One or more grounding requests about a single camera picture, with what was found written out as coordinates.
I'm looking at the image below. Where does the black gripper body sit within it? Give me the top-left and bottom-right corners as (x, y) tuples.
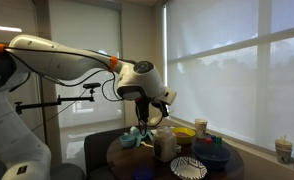
(135, 97), (166, 114)

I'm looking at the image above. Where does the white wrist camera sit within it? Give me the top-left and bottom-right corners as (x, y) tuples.
(160, 87), (177, 105)

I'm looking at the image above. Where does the blue plastic bowl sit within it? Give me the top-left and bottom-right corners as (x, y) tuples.
(192, 143), (231, 170)

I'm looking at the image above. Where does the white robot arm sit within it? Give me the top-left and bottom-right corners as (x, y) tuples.
(0, 35), (176, 180)

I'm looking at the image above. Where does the white plastic spoon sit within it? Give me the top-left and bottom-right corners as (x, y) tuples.
(148, 115), (163, 126)
(140, 141), (153, 148)

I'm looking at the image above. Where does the teal measuring cup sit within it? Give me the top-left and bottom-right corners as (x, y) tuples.
(120, 135), (135, 148)

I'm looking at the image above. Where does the patterned paper cup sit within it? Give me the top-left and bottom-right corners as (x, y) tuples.
(195, 119), (207, 138)

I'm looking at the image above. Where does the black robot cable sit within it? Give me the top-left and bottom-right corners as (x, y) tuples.
(40, 69), (125, 103)

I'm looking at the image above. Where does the teal measuring scoop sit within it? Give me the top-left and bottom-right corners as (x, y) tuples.
(130, 126), (153, 147)

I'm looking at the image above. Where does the green toy block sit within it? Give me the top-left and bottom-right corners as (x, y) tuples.
(216, 137), (222, 145)

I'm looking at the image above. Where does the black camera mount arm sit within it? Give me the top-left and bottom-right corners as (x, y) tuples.
(13, 82), (102, 117)

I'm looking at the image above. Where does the yellow bowl with beads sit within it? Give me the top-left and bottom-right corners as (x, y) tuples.
(172, 127), (196, 145)

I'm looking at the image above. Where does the dark grey chair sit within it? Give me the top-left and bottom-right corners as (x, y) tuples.
(84, 127), (129, 180)

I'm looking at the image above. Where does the red toy block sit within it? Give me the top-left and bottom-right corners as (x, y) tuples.
(205, 138), (213, 143)

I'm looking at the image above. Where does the paper cup with sticks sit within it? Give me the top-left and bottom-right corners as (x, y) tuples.
(275, 136), (293, 164)

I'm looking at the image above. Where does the blue toy block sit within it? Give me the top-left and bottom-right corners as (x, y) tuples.
(210, 135), (216, 143)

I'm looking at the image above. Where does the patterned paper plate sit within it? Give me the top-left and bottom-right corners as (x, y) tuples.
(170, 156), (207, 180)

